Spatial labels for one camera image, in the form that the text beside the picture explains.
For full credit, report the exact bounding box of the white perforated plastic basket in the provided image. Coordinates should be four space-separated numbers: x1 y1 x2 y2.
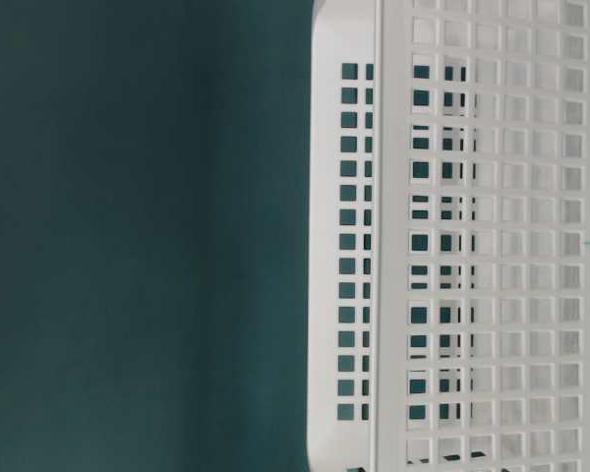
307 1 590 471

